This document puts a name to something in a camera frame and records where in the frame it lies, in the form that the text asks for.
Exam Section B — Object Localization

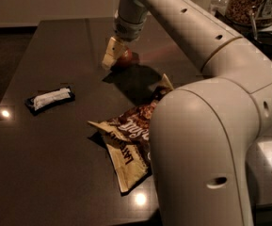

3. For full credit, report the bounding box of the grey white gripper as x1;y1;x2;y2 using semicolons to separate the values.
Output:
102;10;148;70

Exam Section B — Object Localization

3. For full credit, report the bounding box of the red apple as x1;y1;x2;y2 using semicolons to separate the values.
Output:
114;48;133;68

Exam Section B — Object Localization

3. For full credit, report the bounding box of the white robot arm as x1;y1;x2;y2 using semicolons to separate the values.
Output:
103;0;272;226

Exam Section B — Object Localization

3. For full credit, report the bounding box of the brown chip bag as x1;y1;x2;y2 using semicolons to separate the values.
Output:
88;74;174;193

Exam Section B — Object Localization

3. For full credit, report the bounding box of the black white snack bar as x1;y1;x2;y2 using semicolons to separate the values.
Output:
24;87;75;116

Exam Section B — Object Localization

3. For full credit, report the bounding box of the clear plastic water bottle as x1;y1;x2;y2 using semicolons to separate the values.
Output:
208;0;229;15

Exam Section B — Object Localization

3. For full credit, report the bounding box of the glass jar of nuts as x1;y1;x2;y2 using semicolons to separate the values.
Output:
225;0;272;28

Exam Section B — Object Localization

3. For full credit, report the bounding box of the black bowl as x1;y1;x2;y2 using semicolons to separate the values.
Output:
247;32;272;58

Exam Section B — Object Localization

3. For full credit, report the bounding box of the metal scoop handle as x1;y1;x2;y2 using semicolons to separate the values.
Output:
249;10;258;40

